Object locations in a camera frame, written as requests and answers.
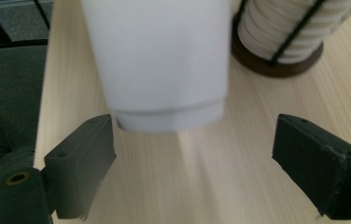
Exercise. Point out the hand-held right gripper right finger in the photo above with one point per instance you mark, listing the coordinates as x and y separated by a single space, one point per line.
313 165

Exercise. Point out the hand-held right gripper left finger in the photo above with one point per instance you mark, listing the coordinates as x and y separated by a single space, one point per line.
80 168

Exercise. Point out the white paper cup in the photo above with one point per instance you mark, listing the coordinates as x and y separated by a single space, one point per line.
158 62

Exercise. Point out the dark wooden coaster holder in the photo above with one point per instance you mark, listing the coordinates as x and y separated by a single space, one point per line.
257 67

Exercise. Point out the stack of white coasters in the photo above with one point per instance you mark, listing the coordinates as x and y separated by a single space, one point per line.
267 25

